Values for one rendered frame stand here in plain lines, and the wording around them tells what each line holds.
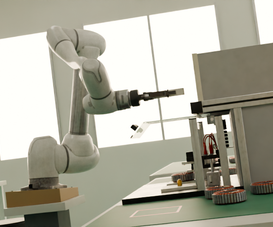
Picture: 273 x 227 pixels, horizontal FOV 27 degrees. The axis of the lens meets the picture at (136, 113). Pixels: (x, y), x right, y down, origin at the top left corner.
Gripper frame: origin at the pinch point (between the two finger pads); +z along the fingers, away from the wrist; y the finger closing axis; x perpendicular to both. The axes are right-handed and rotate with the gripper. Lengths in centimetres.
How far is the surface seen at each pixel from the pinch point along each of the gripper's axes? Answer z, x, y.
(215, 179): 12.0, -39.2, 7.7
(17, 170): -256, -36, -468
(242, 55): 29.7, 9.9, 14.4
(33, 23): -211, 155, -468
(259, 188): 28, -41, 43
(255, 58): 34.5, 7.7, 14.4
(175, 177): -6.5, -37.7, -15.6
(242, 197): 21, -42, 59
